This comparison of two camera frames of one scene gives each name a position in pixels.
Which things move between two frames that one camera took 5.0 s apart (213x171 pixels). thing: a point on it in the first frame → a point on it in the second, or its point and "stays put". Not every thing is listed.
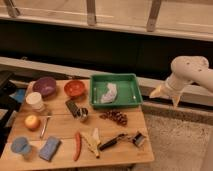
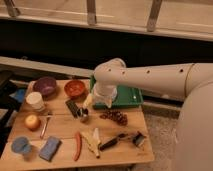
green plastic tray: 114,90 stays put
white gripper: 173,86 → 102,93
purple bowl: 45,86 stays put
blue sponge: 49,148 stays put
